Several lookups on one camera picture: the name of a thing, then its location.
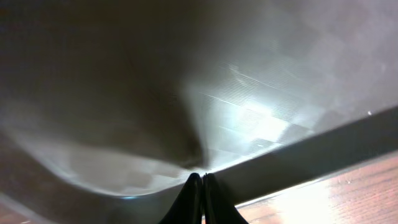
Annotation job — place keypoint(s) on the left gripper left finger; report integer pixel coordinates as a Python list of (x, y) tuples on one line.
[(186, 209)]

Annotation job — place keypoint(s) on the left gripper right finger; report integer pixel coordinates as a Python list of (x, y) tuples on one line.
[(217, 208)]

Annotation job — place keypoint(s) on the brown serving tray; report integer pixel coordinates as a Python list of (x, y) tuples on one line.
[(107, 107)]

